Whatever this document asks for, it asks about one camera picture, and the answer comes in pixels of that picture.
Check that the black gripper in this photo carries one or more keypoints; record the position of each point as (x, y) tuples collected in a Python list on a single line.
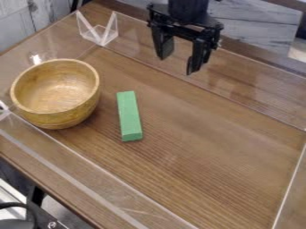
[(184, 20)]

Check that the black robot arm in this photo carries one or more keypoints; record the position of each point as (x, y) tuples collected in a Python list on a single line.
[(183, 18)]

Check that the green rectangular block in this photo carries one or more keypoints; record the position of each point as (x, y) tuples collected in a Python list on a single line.
[(129, 121)]

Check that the brown wooden bowl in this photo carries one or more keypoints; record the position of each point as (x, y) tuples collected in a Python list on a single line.
[(56, 93)]

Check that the black table leg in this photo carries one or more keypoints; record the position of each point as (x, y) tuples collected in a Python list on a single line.
[(37, 195)]

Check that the clear acrylic corner bracket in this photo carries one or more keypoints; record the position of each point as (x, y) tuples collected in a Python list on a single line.
[(97, 34)]

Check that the clear acrylic barrier wall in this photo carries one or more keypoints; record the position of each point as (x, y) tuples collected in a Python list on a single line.
[(220, 161)]

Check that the black table clamp mount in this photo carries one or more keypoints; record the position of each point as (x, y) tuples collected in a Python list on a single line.
[(41, 218)]

